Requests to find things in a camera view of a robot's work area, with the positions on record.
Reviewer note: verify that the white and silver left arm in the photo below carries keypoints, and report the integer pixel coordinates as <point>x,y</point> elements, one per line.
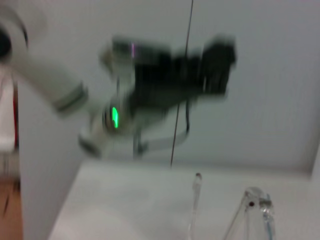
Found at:
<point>37,70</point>

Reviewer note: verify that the clear white glasses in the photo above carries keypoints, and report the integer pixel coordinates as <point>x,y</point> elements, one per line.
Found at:
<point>265,207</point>

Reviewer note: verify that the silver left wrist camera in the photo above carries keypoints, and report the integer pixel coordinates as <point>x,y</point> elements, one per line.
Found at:
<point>140,50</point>

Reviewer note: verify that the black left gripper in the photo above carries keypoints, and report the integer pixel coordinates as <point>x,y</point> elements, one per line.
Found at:
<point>162,80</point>

